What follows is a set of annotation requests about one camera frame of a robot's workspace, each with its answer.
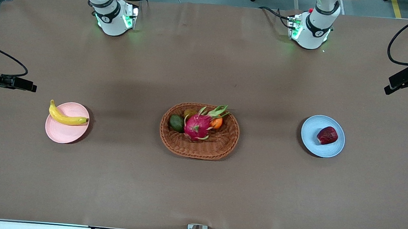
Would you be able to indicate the yellow banana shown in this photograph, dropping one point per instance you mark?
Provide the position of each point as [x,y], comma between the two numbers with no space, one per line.
[67,120]

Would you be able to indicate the dark red apple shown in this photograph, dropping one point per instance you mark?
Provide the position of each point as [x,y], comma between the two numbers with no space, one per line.
[327,135]

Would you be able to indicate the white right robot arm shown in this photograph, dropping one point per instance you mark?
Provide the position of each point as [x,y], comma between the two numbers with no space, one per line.
[111,21]

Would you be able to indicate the pink round plate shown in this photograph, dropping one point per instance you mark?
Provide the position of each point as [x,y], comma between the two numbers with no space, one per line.
[66,132]

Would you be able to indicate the blue round plate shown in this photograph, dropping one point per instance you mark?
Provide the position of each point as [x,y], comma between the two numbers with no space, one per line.
[309,137]

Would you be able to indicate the green avocado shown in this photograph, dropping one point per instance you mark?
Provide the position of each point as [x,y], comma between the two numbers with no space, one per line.
[176,123]

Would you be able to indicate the dull yellow small fruit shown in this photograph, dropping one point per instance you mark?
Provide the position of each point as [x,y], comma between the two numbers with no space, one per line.
[189,113]

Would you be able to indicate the pink dragon fruit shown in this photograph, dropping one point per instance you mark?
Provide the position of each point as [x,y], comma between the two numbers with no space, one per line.
[196,126]

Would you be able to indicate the brown wicker basket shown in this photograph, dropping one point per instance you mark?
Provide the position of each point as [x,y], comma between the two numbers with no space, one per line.
[201,149]

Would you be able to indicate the small orange fruit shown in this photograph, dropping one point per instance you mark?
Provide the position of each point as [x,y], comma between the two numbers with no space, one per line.
[217,123]

